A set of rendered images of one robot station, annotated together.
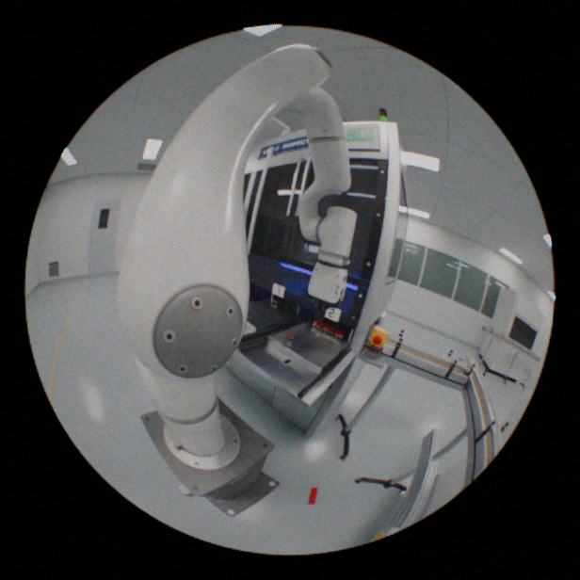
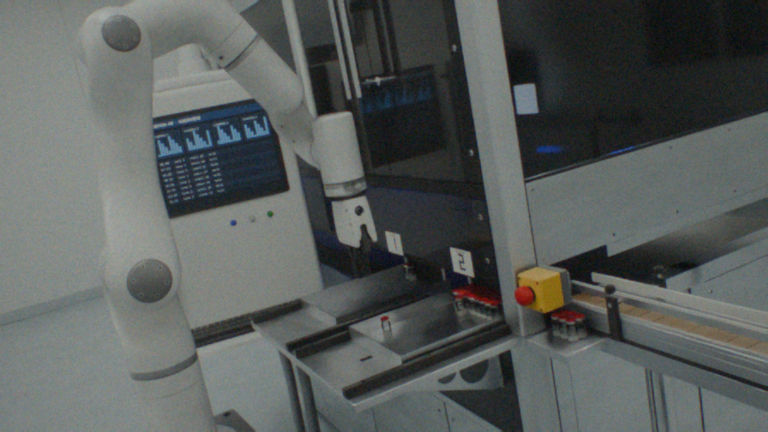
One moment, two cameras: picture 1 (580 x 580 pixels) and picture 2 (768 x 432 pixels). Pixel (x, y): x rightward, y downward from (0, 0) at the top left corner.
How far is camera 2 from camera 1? 107 cm
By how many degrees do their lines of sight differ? 28
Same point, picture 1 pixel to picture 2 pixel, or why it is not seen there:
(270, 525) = not seen: outside the picture
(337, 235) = (324, 160)
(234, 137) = (135, 177)
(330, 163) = (254, 91)
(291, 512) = not seen: outside the picture
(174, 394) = (147, 343)
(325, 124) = (215, 51)
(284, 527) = not seen: outside the picture
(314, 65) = (127, 67)
